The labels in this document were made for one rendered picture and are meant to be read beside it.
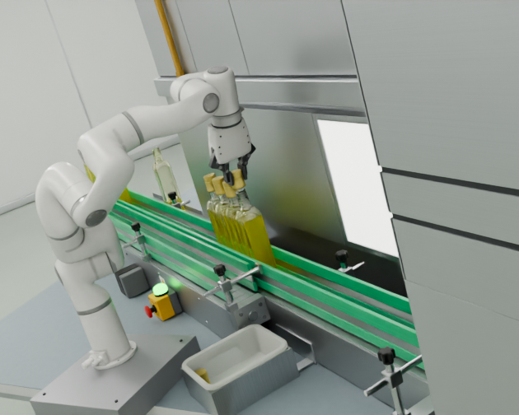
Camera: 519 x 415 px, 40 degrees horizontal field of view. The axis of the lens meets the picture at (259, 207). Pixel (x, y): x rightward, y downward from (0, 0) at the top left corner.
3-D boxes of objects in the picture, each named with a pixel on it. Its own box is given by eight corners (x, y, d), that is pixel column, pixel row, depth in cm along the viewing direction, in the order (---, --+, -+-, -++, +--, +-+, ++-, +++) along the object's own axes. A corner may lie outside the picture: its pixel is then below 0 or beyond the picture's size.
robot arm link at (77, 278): (71, 309, 191) (48, 254, 186) (118, 288, 194) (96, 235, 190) (75, 320, 182) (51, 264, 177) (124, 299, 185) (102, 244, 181)
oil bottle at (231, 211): (270, 272, 198) (249, 201, 191) (253, 280, 196) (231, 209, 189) (259, 267, 203) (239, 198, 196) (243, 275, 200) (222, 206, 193)
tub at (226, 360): (301, 374, 170) (291, 342, 167) (220, 421, 161) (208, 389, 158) (264, 350, 185) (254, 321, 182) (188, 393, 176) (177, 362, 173)
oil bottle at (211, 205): (250, 262, 208) (228, 194, 201) (233, 271, 205) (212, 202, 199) (240, 258, 213) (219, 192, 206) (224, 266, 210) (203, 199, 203)
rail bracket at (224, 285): (270, 292, 185) (257, 249, 181) (215, 322, 178) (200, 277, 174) (264, 289, 187) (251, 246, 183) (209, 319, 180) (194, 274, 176)
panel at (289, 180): (488, 282, 140) (456, 118, 129) (477, 289, 139) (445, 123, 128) (259, 210, 217) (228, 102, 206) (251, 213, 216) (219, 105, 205)
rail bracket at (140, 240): (153, 260, 232) (140, 223, 228) (133, 270, 229) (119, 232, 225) (149, 258, 235) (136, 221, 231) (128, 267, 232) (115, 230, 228)
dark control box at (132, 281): (151, 290, 243) (142, 268, 240) (129, 300, 240) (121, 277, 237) (142, 283, 250) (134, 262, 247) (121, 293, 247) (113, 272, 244)
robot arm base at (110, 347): (105, 378, 182) (83, 325, 177) (74, 374, 189) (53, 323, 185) (147, 344, 193) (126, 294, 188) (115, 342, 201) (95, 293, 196)
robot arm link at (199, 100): (128, 139, 168) (202, 96, 175) (153, 156, 158) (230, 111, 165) (114, 108, 163) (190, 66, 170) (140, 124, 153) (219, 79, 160)
